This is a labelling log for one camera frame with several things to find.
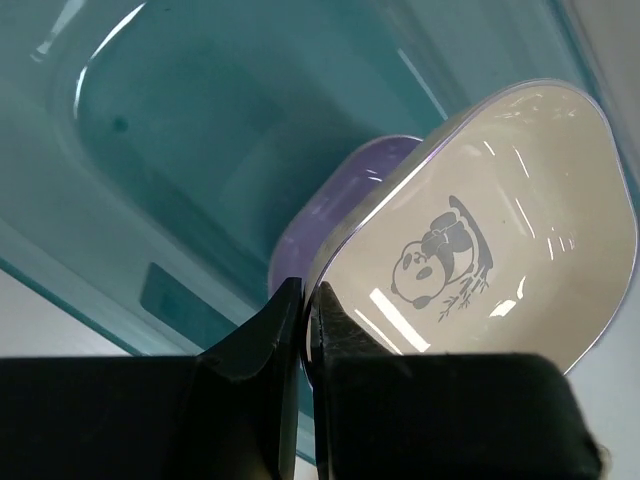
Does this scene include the small purple panda plate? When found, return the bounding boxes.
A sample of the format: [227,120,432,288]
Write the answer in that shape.
[267,135,422,296]

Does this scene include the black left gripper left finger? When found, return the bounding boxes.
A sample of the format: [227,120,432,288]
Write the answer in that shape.
[1,278,303,479]

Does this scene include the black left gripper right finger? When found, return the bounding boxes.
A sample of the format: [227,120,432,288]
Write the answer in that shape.
[309,283,600,479]

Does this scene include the teal plastic bin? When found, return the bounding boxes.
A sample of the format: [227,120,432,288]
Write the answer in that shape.
[1,1,639,356]

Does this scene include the cream panda plate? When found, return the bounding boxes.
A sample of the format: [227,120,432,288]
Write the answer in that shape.
[305,79,639,372]

